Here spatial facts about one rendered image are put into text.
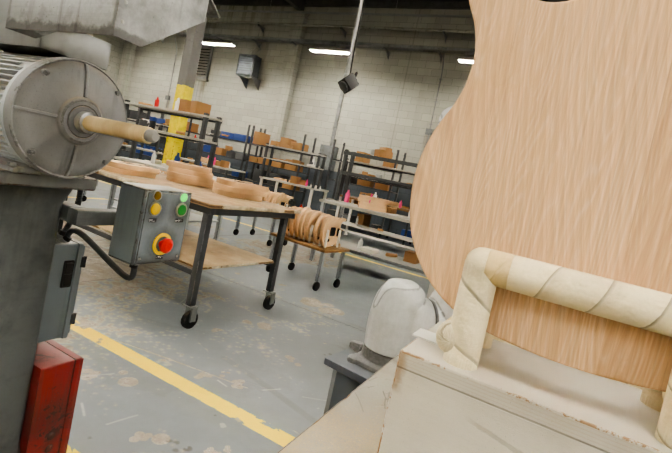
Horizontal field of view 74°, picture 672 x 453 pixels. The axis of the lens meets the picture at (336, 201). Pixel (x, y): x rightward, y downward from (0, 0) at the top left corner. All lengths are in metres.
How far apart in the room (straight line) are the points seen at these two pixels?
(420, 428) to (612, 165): 0.29
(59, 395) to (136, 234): 0.50
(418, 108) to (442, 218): 12.00
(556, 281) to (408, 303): 0.98
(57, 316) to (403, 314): 0.95
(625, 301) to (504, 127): 0.18
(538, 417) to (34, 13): 0.94
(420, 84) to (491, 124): 12.15
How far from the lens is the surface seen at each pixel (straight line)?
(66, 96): 1.08
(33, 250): 1.30
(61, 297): 1.42
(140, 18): 0.82
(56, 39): 1.13
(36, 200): 1.26
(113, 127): 0.98
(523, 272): 0.42
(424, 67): 12.72
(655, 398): 0.52
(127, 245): 1.26
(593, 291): 0.42
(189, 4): 0.89
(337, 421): 0.66
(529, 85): 0.47
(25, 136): 1.06
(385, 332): 1.38
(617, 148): 0.45
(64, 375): 1.47
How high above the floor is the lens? 1.25
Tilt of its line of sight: 3 degrees down
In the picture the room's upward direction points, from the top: 12 degrees clockwise
